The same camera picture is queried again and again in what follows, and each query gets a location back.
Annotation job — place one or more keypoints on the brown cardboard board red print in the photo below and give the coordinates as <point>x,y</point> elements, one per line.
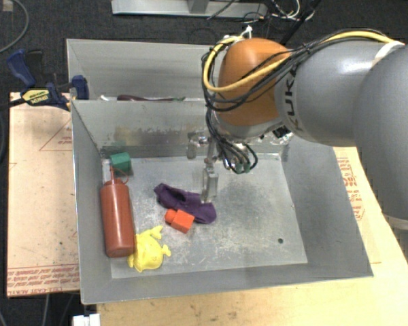
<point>41,195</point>

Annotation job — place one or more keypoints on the red-brown squeeze bottle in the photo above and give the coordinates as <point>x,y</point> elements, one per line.
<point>117,216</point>

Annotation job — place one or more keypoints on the grey metal bin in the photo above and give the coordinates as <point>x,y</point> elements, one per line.
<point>245,236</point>

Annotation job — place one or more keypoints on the purple cloth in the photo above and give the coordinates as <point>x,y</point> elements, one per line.
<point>194,205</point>

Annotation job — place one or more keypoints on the yellow toy animal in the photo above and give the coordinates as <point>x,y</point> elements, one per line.
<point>149,251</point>

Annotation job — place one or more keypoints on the black cylinder on white bracket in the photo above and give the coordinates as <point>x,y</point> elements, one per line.
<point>281,133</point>

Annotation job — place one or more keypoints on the green block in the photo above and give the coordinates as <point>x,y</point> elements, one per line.
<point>120,161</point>

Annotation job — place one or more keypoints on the orange block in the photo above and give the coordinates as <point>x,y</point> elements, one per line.
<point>182,221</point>

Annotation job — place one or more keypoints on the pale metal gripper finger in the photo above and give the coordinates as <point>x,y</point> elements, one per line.
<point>214,185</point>
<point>206,189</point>

